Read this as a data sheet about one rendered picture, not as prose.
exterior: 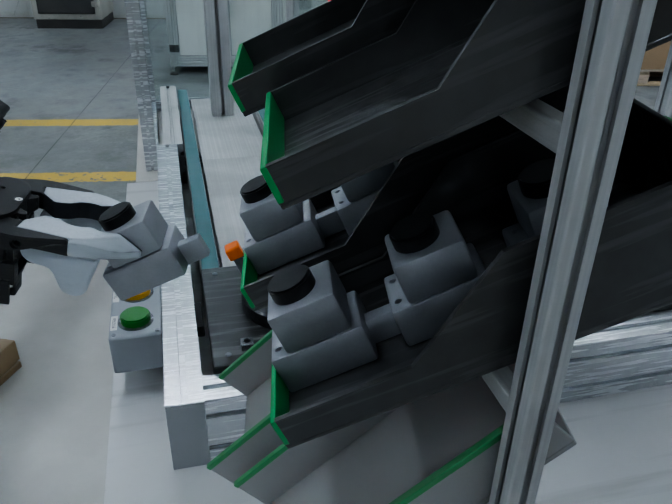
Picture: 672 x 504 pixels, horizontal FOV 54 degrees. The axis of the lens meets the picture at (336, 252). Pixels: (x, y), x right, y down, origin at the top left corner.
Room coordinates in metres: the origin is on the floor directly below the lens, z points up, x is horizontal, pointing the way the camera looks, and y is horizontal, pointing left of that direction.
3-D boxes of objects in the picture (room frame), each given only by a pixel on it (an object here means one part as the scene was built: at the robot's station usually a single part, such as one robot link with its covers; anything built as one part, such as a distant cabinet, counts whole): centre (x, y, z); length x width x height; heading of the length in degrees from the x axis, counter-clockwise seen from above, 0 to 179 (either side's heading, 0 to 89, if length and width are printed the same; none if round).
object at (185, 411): (1.00, 0.28, 0.91); 0.89 x 0.06 x 0.11; 15
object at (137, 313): (0.73, 0.27, 0.96); 0.04 x 0.04 x 0.02
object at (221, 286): (0.77, 0.06, 0.96); 0.24 x 0.24 x 0.02; 15
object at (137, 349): (0.80, 0.29, 0.93); 0.21 x 0.07 x 0.06; 15
